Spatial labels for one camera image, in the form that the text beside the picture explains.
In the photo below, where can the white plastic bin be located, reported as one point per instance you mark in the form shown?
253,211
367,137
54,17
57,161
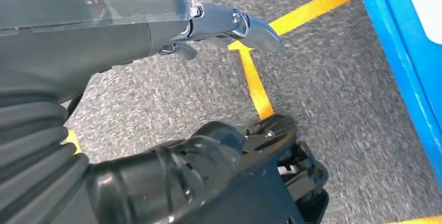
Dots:
424,1

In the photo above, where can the blue metal shelf rack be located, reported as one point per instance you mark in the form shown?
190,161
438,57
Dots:
397,60

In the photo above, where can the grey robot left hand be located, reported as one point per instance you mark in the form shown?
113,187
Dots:
86,25

